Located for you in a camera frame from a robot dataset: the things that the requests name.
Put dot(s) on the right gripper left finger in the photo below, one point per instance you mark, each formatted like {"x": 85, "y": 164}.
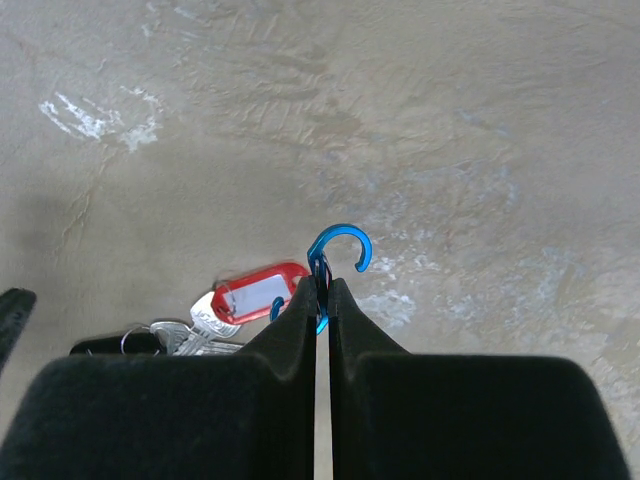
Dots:
{"x": 248, "y": 415}

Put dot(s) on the silver key red tag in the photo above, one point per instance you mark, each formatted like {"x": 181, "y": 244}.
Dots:
{"x": 204, "y": 319}

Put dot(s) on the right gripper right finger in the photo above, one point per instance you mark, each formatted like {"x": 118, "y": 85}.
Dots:
{"x": 401, "y": 415}

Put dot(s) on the silver key black tag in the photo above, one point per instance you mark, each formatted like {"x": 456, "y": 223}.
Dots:
{"x": 174, "y": 338}

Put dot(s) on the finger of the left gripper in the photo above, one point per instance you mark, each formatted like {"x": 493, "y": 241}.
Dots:
{"x": 16, "y": 306}

